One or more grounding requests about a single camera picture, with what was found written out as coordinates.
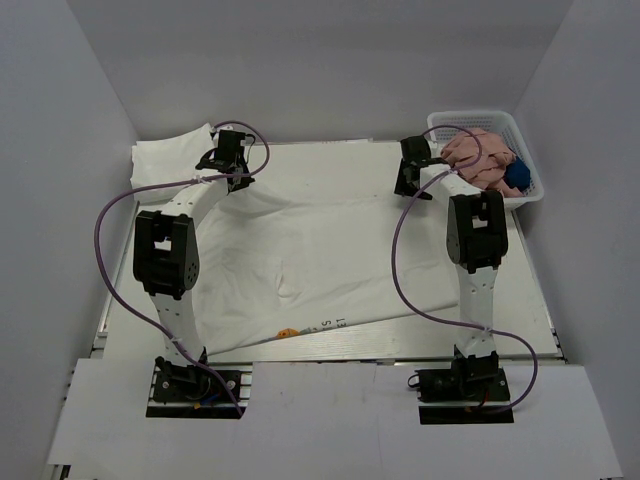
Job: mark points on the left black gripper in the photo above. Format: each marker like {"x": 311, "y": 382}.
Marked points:
{"x": 244, "y": 183}

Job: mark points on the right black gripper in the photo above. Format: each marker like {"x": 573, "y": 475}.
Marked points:
{"x": 404, "y": 188}

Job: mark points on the pink t shirt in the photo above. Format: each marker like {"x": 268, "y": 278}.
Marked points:
{"x": 481, "y": 160}

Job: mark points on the blue t shirt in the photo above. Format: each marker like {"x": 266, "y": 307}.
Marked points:
{"x": 517, "y": 175}

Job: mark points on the white printed t shirt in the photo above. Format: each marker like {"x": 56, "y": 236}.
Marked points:
{"x": 275, "y": 264}

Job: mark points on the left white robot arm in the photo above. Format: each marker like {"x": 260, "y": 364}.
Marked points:
{"x": 166, "y": 257}

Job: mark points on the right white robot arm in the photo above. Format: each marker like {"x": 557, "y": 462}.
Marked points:
{"x": 476, "y": 242}

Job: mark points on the folded white t shirt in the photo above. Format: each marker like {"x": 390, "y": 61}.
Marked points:
{"x": 171, "y": 160}

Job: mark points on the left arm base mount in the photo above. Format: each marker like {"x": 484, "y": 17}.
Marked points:
{"x": 178, "y": 392}

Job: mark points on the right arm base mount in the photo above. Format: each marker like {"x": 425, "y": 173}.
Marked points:
{"x": 444, "y": 399}

